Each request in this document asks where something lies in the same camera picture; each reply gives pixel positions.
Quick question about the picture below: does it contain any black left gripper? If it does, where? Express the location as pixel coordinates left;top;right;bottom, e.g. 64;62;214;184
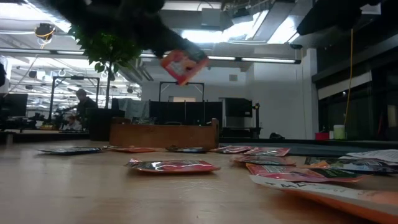
93;0;208;62

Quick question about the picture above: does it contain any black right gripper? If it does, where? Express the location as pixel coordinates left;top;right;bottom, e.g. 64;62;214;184
297;0;379;35

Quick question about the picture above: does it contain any dark blue tea bag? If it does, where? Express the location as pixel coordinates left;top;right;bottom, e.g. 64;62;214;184
303;156;398;174
36;146;106;156
165;146;210;154

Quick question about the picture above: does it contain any wooden tea organiser box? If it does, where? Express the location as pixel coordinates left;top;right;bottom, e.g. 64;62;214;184
108;117;220;149

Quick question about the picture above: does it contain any grey ceiling air unit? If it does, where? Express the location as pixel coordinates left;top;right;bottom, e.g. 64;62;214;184
200;7;234;31

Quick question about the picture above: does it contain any black partition screen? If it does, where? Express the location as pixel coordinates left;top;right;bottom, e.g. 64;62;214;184
149;100;223;126

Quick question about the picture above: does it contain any green plant in black pot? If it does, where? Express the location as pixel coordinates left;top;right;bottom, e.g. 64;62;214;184
67;23;147;142

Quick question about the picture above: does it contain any long ceiling light strip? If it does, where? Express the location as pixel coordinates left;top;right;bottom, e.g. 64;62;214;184
0;47;86;57
139;53;302;65

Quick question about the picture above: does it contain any black tripod stand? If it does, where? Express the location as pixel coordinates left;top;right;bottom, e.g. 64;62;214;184
251;102;262;139

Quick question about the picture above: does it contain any pale green cup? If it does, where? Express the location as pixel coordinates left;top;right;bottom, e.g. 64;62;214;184
333;124;346;141

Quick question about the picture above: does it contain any dark round mat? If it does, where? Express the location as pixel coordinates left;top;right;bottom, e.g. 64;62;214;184
219;142;398;158

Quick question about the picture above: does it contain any black computer monitor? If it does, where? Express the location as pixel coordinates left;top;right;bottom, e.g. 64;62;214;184
0;93;29;118

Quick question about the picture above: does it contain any black gantry frame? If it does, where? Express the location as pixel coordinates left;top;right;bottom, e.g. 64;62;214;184
159;80;206;121
48;75;101;123

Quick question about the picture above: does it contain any yellow hanging cable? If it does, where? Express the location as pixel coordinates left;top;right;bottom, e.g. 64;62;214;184
343;29;354;126

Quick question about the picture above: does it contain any black wall screen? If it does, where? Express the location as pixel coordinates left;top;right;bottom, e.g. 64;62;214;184
224;97;254;118

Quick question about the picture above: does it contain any black yellow cable reel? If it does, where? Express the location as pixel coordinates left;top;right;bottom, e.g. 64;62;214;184
33;22;57;41

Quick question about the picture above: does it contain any silver ceiling air duct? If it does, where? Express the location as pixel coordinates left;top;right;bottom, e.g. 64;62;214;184
18;0;72;32

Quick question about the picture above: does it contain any black aluminium table frame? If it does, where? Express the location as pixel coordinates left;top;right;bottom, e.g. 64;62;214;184
0;132;398;147

